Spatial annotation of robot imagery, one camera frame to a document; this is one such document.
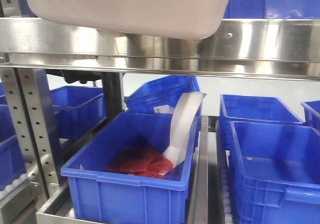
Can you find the white lidded storage bin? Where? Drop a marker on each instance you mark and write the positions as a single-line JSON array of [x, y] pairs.
[[178, 19]]

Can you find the tilted blue bin behind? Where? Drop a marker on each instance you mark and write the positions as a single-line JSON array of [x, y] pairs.
[[161, 95]]

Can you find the blue bin rear right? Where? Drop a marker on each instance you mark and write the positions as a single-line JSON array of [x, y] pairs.
[[248, 108]]

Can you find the blue bin left rear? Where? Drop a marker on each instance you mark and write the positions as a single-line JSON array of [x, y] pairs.
[[77, 109]]

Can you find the blue bin with red item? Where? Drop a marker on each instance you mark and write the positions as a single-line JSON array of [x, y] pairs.
[[112, 197]]

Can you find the blue bin front right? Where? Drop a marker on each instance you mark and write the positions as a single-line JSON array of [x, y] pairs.
[[275, 173]]

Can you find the blue bin upper shelf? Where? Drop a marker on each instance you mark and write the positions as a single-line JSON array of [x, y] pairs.
[[272, 9]]

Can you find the blue bin far right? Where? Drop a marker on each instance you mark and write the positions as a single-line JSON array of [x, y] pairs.
[[312, 115]]

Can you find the blue bin far left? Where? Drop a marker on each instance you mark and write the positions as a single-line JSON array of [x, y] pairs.
[[12, 163]]

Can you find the white curled paper sheet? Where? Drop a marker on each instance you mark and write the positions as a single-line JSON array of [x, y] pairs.
[[181, 122]]

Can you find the red packaged item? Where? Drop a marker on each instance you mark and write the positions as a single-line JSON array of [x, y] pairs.
[[146, 162]]

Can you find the perforated steel shelf post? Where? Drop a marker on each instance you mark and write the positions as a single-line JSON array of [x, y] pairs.
[[29, 99]]

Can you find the stainless steel shelf rail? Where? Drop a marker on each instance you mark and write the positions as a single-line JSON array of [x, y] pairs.
[[240, 48]]

